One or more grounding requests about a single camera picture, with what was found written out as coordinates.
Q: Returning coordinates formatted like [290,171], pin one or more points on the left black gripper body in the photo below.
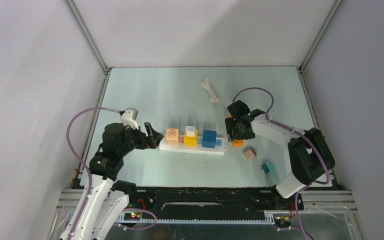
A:
[145,142]

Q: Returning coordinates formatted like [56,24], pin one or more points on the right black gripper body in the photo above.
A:
[232,126]

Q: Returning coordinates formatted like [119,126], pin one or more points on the orange power strip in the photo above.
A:
[237,143]

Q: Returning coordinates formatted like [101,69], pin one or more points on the beige cube socket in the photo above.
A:
[172,136]

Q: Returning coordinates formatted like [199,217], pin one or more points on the white multicolour power strip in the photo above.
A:
[219,150]

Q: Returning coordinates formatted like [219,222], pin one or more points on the blue cube socket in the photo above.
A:
[209,139]

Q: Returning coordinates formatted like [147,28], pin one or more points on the yellow cube socket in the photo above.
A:
[191,141]

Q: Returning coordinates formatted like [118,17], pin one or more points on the white plug adapter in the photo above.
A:
[190,131]

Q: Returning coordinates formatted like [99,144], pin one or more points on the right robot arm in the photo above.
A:
[306,150]

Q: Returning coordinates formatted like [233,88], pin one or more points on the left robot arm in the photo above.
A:
[104,197]

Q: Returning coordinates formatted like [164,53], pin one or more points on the pink plug adapter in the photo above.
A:
[250,153]

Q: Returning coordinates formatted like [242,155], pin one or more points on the teal plug adapter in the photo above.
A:
[268,167]

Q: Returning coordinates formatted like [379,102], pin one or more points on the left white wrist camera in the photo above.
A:
[128,118]

